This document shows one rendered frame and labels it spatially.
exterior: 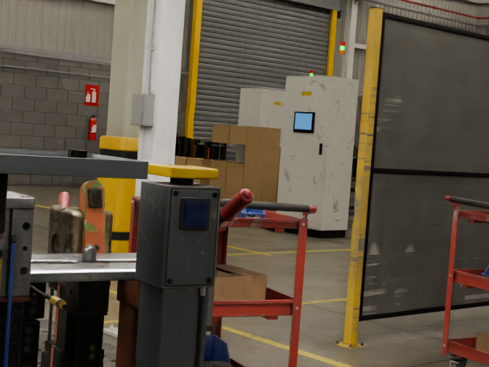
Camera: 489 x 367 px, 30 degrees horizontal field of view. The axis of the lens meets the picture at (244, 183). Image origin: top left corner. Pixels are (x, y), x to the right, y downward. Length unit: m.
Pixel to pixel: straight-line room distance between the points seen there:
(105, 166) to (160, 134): 4.27
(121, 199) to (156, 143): 3.18
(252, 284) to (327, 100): 7.95
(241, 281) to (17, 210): 2.38
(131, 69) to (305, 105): 3.70
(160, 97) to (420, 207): 1.84
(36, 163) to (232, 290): 2.55
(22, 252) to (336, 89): 10.34
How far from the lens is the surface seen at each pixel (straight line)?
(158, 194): 0.99
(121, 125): 8.36
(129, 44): 8.36
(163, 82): 5.18
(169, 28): 5.21
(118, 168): 0.91
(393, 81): 5.61
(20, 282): 1.09
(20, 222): 1.08
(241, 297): 3.43
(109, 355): 2.05
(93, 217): 1.49
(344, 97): 11.45
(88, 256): 1.34
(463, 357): 4.77
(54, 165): 0.89
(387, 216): 5.65
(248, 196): 1.08
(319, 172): 11.31
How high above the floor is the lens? 1.20
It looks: 3 degrees down
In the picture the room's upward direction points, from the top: 4 degrees clockwise
